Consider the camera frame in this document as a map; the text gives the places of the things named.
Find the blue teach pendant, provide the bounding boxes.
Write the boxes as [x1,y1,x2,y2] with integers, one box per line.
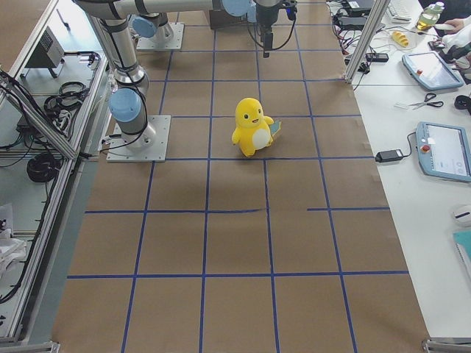
[416,121,470,183]
[402,51,464,90]

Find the far blue teach pendant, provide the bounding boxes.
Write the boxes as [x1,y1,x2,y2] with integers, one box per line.
[402,51,464,90]

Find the grey metal control box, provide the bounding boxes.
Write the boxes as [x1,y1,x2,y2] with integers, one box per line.
[21,26,65,78]

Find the yellow banana toy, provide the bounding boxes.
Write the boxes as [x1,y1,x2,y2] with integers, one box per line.
[391,31,409,48]

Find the yellow liquid bottle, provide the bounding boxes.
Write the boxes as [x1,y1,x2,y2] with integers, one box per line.
[416,1,445,31]

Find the yellow plush dinosaur toy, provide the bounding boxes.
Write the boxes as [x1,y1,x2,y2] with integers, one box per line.
[231,98,281,157]

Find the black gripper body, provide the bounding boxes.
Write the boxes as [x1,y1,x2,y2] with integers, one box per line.
[255,0,280,26]

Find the aluminium frame post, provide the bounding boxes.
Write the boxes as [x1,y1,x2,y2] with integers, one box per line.
[344,0,389,83]

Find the coiled black cable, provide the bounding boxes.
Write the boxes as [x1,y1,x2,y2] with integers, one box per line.
[26,152,60,183]

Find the near blue teach pendant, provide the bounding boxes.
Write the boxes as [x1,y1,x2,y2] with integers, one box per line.
[416,121,470,183]

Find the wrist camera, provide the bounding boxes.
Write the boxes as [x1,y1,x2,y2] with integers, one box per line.
[282,0,297,21]

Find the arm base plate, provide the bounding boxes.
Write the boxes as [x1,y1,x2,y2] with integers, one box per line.
[106,115,171,163]
[132,18,185,51]

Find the black handled scissors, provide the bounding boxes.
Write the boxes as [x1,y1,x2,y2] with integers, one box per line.
[409,93,444,110]

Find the crumpled white cloth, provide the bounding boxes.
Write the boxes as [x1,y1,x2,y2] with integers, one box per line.
[0,204,27,280]

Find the teal notebook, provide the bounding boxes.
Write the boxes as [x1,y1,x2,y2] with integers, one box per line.
[453,229,471,277]

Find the black power adapter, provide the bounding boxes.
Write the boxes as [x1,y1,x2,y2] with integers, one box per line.
[375,149,405,163]

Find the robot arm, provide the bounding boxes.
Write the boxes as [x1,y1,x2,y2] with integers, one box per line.
[132,13,174,42]
[75,1,238,88]

